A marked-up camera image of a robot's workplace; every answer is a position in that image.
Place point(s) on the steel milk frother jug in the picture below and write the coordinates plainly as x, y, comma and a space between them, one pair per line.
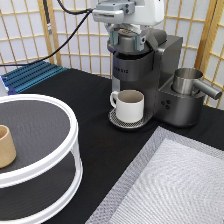
187, 81

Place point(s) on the white two-tier round shelf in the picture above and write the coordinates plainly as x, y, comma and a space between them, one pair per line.
47, 170

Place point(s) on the grey woven placemat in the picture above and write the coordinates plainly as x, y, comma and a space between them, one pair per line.
172, 180

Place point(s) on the wooden shoji screen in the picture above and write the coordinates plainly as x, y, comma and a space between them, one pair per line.
34, 29

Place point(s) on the grey coffee machine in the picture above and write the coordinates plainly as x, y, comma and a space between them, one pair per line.
151, 71

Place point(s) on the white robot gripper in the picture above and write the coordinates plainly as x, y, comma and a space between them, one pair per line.
134, 15

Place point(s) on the white ceramic mug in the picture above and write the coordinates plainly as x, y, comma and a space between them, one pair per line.
128, 105

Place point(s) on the tan wooden cup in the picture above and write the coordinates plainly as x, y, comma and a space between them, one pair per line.
7, 148

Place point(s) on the blue ribbed tray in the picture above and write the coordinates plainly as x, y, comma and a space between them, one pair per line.
27, 76

